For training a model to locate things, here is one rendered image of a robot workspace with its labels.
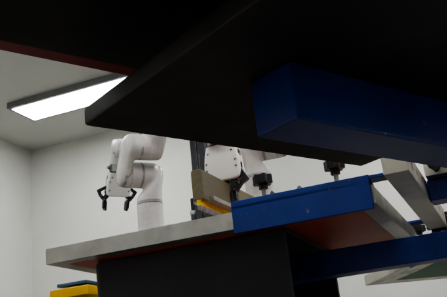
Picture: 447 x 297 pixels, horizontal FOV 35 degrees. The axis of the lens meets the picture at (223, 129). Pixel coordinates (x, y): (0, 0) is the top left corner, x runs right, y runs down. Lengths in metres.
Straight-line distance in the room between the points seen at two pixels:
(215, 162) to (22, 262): 5.08
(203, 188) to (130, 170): 0.92
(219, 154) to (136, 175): 0.76
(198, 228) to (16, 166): 5.51
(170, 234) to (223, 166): 0.35
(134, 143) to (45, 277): 4.38
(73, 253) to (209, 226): 0.35
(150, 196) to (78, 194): 4.21
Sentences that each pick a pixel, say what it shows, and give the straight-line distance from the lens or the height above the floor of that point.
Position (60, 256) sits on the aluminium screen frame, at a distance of 1.74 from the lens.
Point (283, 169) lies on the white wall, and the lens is 5.95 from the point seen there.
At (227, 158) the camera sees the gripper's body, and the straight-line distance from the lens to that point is 1.88.
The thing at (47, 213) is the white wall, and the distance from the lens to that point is 6.96.
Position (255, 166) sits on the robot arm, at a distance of 2.41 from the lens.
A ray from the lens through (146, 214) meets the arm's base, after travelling 2.59.
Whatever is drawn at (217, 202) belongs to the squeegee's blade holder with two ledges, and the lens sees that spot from 1.75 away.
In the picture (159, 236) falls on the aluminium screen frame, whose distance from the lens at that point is 1.61.
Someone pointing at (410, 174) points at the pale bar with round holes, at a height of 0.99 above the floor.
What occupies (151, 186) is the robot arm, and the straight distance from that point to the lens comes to 2.62.
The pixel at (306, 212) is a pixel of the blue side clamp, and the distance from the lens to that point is 1.48.
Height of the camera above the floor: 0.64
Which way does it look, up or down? 20 degrees up
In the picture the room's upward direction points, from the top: 6 degrees counter-clockwise
